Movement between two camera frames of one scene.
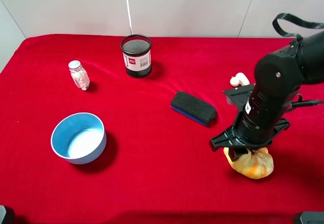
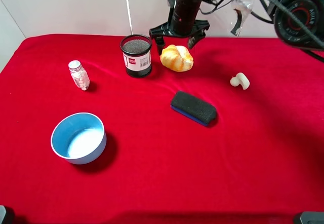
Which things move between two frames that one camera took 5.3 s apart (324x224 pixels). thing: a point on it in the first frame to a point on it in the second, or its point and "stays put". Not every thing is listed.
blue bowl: [79, 138] stays put
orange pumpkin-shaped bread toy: [257, 165] to [176, 58]
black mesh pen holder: [136, 51] stays put
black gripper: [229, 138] to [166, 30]
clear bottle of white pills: [79, 74] stays put
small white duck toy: [239, 78] stays put
